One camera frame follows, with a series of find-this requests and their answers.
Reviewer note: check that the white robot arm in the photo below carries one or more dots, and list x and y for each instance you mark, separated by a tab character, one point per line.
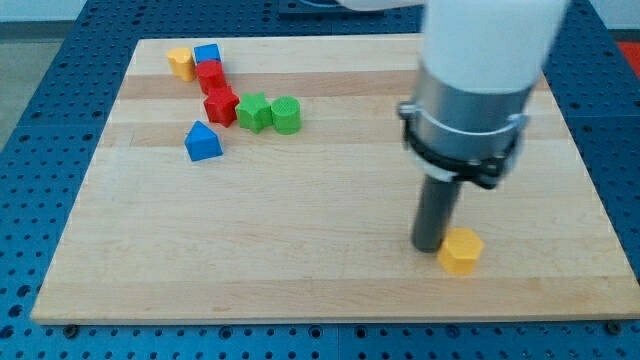
479	60

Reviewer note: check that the blue triangle block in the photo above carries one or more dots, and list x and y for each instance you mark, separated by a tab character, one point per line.
202	143

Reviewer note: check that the light wooden board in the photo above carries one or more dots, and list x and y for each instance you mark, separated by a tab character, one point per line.
315	227

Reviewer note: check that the green cylinder block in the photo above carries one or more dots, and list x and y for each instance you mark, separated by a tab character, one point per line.
286	115

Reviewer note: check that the green star block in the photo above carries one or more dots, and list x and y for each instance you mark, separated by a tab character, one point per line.
254	112

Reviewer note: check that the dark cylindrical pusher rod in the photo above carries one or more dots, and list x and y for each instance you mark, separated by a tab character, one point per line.
433	214

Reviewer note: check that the red star block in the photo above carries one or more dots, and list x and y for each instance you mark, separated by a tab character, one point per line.
220	105

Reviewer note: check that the red cylinder block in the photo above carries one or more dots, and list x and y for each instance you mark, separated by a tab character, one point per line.
210	74

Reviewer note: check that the yellow hexagon block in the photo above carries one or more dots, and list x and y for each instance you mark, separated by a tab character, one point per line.
460	251

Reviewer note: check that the blue cube block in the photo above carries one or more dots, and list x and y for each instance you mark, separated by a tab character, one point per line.
207	52

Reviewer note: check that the yellow heart block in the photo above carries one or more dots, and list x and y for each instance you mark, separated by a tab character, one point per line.
182	63

